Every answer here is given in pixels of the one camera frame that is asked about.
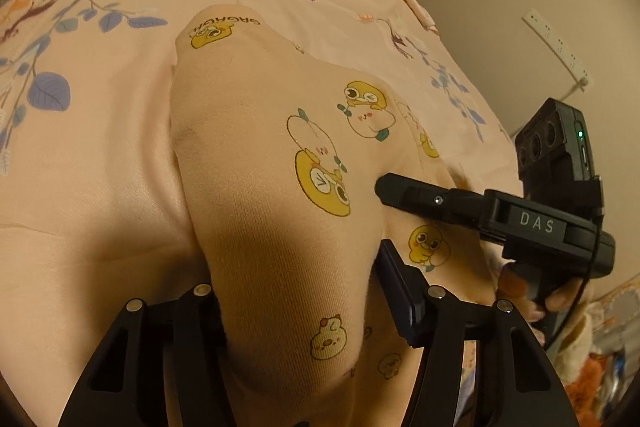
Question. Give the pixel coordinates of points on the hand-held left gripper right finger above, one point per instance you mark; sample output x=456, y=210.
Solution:
x=395, y=297

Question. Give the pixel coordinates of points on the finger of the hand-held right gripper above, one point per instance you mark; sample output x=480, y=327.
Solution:
x=415, y=194

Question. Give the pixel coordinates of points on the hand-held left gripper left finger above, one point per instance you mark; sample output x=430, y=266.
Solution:
x=200, y=332

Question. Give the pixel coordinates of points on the peach duck-print garment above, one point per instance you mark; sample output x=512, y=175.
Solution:
x=260, y=207

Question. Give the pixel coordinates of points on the person's right hand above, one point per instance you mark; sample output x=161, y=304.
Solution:
x=565, y=297

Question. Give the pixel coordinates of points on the floral printed cloth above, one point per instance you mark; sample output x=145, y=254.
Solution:
x=610, y=307

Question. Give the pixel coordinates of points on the white power strip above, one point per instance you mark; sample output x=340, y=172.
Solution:
x=555, y=47

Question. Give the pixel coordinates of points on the pink animal-print blanket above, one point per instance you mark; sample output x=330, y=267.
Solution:
x=100, y=157

